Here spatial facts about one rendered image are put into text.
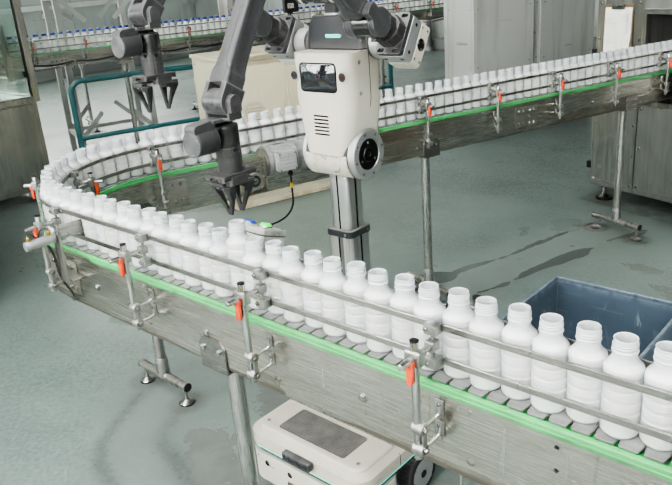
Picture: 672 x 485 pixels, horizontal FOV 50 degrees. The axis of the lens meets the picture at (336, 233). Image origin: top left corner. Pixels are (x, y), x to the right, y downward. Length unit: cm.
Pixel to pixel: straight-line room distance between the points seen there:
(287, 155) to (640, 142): 289
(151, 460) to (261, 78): 340
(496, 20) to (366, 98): 546
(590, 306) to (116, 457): 193
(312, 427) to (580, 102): 259
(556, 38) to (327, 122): 615
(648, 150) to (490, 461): 404
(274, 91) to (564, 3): 369
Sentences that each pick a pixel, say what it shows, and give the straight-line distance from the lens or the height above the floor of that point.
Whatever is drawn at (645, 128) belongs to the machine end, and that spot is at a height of 59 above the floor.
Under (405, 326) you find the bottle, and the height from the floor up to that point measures 108.
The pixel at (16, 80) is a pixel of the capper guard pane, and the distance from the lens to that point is 670.
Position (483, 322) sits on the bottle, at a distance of 125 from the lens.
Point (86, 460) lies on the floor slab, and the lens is 308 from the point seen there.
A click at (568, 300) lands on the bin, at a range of 190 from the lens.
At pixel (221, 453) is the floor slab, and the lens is 292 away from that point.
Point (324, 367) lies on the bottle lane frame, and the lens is 152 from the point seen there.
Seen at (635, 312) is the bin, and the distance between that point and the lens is 185.
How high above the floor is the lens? 171
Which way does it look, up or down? 20 degrees down
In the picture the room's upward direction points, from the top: 5 degrees counter-clockwise
